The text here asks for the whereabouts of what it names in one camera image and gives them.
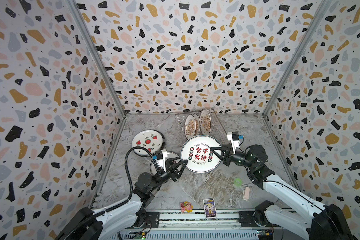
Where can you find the orange sunburst plate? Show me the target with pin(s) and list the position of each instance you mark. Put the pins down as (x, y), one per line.
(190, 126)

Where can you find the metal wire dish rack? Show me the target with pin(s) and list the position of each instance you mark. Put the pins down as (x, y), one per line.
(217, 131)

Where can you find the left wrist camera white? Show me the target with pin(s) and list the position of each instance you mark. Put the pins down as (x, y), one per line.
(161, 158)

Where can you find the red pattern white plate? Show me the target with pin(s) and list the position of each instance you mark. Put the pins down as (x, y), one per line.
(197, 151)

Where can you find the purple card box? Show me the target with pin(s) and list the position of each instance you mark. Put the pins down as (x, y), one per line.
(210, 208)

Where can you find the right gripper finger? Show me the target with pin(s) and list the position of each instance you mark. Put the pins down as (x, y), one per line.
(223, 149)
(222, 156)

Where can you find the orange pattern white plate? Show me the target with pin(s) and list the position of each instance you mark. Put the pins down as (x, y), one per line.
(206, 122)

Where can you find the fruit pattern blue-rim plate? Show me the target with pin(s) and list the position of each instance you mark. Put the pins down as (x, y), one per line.
(151, 140)

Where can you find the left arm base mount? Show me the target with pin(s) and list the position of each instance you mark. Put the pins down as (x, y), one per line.
(146, 219)

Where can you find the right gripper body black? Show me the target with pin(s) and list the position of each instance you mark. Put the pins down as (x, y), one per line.
(228, 156)

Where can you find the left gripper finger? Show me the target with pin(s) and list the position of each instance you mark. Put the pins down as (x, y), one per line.
(180, 167)
(171, 162)

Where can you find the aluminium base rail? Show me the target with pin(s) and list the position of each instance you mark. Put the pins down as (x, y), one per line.
(175, 225)

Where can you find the pink yellow toy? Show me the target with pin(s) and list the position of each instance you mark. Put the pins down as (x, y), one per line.
(186, 207)

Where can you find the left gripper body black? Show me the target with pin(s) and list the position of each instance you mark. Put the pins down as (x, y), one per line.
(167, 175)

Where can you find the green plastic lid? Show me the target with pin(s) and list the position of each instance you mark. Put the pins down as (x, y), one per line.
(237, 182)

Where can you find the pink eraser block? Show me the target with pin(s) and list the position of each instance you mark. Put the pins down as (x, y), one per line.
(246, 194)

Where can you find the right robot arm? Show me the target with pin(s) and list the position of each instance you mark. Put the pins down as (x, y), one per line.
(311, 220)

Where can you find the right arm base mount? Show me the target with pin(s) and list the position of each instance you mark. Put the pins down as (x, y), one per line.
(254, 219)

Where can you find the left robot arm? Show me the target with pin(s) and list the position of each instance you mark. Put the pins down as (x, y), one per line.
(100, 224)

